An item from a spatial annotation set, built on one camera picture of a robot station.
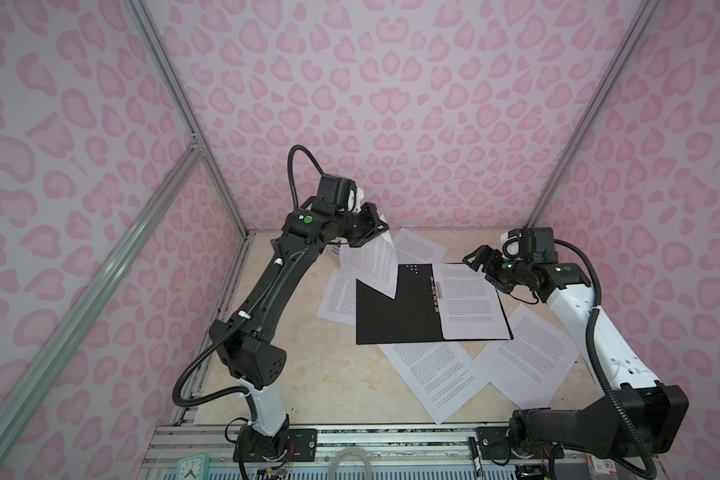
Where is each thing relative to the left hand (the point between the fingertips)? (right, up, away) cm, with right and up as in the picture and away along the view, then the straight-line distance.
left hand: (395, 219), depth 71 cm
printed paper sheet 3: (-16, -24, +29) cm, 41 cm away
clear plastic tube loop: (-12, -55, -1) cm, 56 cm away
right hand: (+21, -10, +6) cm, 25 cm away
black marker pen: (+19, -56, -1) cm, 60 cm away
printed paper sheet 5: (+14, -42, +13) cm, 46 cm away
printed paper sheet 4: (+12, -5, +45) cm, 47 cm away
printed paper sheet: (-5, -11, +9) cm, 15 cm away
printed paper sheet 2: (+27, -25, +28) cm, 46 cm away
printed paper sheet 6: (+40, -41, +15) cm, 59 cm away
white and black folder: (+15, -24, +27) cm, 39 cm away
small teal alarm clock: (-46, -58, -2) cm, 74 cm away
